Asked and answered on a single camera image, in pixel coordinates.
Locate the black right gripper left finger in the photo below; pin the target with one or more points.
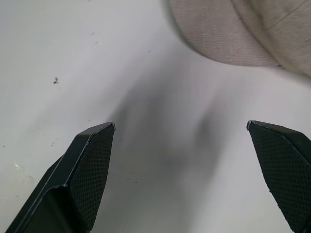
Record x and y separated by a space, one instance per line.
80 179

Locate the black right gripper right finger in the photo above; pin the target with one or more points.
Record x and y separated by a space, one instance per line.
286 170

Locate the beige fabric cap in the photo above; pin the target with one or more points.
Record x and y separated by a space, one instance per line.
243 31

